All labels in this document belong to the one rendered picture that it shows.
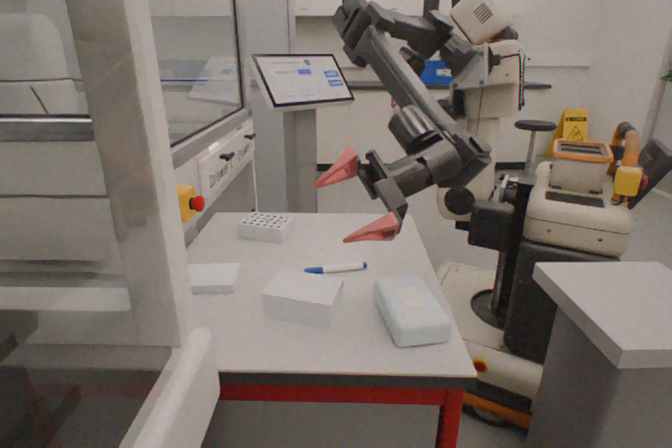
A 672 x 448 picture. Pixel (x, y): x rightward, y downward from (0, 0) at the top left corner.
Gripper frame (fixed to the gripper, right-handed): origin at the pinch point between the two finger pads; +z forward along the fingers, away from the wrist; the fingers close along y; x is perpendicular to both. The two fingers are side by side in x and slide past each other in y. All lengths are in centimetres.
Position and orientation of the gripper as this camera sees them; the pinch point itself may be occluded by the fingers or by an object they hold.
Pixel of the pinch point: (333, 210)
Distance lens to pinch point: 57.2
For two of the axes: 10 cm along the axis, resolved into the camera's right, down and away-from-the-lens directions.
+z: -9.0, 4.1, -1.4
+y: 4.3, 8.2, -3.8
